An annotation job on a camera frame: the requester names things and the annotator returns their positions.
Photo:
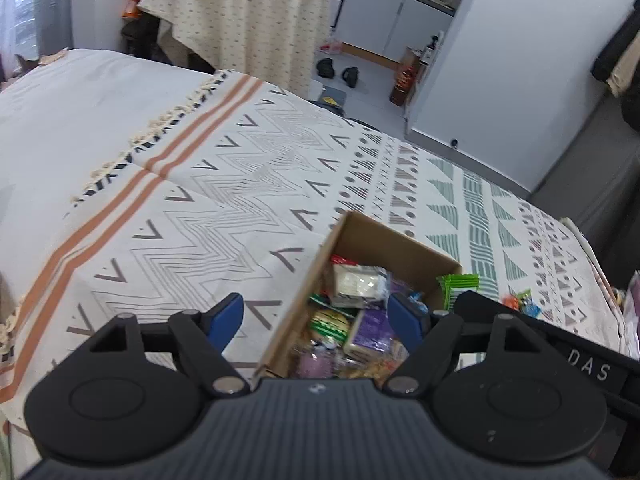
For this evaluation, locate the white plastic bag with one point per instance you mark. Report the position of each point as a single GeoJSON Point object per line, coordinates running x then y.
{"type": "Point", "coordinates": [332, 46]}

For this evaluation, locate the light green snack packet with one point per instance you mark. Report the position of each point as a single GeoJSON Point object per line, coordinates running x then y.
{"type": "Point", "coordinates": [457, 285]}

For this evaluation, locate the brown bottle on floor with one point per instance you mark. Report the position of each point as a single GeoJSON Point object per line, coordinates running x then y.
{"type": "Point", "coordinates": [405, 77]}

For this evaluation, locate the clear cookie snack packet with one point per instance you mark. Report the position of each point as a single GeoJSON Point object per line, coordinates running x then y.
{"type": "Point", "coordinates": [370, 366]}

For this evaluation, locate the table with dotted tablecloth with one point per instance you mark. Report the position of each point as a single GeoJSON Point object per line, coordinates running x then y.
{"type": "Point", "coordinates": [240, 25]}

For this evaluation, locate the black slipper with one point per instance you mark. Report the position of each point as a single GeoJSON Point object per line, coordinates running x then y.
{"type": "Point", "coordinates": [326, 67]}
{"type": "Point", "coordinates": [351, 76]}

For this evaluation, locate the lilac cloth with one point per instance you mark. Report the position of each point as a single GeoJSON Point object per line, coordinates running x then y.
{"type": "Point", "coordinates": [630, 310]}

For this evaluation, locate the cookie packet with green label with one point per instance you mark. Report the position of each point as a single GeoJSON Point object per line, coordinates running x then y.
{"type": "Point", "coordinates": [330, 324]}

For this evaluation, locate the dark jacket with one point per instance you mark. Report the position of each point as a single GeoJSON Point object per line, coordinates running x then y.
{"type": "Point", "coordinates": [620, 60]}

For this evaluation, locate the purple and white snack packet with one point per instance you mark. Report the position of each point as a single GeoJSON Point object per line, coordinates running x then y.
{"type": "Point", "coordinates": [372, 330]}

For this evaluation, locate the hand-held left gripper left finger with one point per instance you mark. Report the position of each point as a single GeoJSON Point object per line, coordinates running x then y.
{"type": "Point", "coordinates": [227, 317]}

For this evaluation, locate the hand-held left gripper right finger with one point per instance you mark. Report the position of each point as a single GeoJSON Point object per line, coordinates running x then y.
{"type": "Point", "coordinates": [404, 317]}

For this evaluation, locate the dark floor mat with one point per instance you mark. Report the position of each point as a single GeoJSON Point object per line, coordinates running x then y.
{"type": "Point", "coordinates": [330, 97]}

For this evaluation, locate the red and yellow snack packet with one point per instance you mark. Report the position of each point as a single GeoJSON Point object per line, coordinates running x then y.
{"type": "Point", "coordinates": [342, 260]}

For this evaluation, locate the white radiator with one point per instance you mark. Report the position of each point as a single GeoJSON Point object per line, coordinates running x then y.
{"type": "Point", "coordinates": [52, 15]}

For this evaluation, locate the patterned blanket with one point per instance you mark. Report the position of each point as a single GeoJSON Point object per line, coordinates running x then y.
{"type": "Point", "coordinates": [250, 170]}

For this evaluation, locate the pink snack packet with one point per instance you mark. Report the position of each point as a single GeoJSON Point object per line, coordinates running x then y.
{"type": "Point", "coordinates": [315, 364]}

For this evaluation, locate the cardboard box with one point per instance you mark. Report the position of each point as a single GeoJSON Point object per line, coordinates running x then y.
{"type": "Point", "coordinates": [370, 240]}

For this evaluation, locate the black chair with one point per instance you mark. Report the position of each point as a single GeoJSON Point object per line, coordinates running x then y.
{"type": "Point", "coordinates": [145, 30]}

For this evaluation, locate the white cabinet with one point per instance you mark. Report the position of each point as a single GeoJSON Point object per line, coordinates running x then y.
{"type": "Point", "coordinates": [395, 15]}

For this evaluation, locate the grey and white wafer packet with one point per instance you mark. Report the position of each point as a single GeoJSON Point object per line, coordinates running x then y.
{"type": "Point", "coordinates": [357, 282]}

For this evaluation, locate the white bedsheet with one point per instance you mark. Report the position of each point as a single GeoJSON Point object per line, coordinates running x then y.
{"type": "Point", "coordinates": [75, 110]}

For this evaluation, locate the green and blue snack packet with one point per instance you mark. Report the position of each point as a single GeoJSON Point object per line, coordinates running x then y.
{"type": "Point", "coordinates": [529, 304]}

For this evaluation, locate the orange snack packet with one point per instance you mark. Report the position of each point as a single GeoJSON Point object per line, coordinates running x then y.
{"type": "Point", "coordinates": [510, 302]}

